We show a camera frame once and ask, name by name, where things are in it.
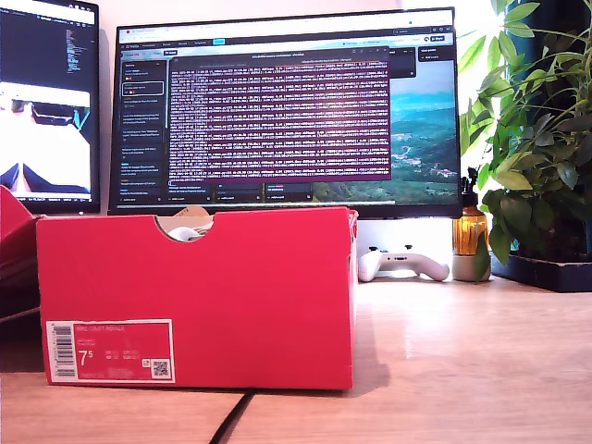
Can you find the white leather sneaker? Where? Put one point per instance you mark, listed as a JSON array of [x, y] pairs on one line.
[[185, 233]]

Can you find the red cardboard shoebox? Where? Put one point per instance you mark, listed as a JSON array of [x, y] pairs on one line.
[[208, 300]]

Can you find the large wide computer monitor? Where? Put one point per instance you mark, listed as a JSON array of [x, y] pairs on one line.
[[277, 115]]

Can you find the white game controller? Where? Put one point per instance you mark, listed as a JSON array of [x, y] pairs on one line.
[[398, 266]]

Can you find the amber pump bottle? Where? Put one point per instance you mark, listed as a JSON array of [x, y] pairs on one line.
[[469, 231]]

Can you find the green leafy houseplant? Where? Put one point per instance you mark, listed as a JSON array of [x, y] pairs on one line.
[[532, 139]]

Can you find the dark navy planter box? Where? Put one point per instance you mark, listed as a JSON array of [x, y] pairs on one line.
[[546, 275]]

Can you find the small dark computer monitor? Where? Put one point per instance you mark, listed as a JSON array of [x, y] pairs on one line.
[[51, 69]]

